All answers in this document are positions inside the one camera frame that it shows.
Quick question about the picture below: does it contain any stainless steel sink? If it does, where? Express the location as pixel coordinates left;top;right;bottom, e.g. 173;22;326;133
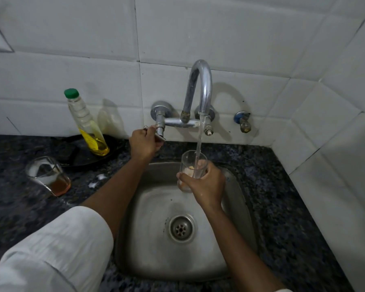
115;162;259;282

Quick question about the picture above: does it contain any person's right hand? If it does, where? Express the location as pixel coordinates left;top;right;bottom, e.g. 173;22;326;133
176;159;226;212

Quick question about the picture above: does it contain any black frying pan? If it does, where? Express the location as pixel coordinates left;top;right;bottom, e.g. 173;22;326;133
50;134;125;171

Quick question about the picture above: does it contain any person's left hand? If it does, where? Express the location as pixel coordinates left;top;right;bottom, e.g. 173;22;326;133
129;124;165;163

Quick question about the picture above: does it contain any person's right forearm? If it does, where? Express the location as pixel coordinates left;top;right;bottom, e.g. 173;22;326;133
205;205;288;292

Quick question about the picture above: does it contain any chrome wall faucet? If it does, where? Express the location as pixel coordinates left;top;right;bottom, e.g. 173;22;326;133
143;59;217;142

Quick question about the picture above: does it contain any metal sink drain strainer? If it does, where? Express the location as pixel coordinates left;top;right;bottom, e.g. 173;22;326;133
169;214;196;243

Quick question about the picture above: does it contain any green capped oil bottle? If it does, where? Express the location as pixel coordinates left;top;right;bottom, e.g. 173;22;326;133
64;88;110;157

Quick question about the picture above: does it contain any white shirt sleeve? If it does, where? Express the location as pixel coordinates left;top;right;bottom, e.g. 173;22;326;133
0;206;114;292

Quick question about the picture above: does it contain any person's left forearm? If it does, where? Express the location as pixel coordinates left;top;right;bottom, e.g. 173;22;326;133
80;155;154;240

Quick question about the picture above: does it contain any blue wall valve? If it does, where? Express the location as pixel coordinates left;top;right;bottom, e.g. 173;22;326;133
233;111;252;133

